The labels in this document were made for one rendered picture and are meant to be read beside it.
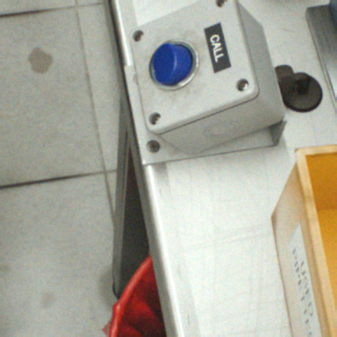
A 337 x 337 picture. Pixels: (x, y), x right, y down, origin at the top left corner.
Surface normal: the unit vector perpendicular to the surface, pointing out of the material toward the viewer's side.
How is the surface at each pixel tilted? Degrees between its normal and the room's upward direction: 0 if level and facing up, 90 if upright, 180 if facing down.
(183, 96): 30
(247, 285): 0
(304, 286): 90
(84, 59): 0
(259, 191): 0
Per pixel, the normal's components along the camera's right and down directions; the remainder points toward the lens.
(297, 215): -0.99, 0.10
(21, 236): 0.07, -0.40
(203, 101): -0.43, -0.27
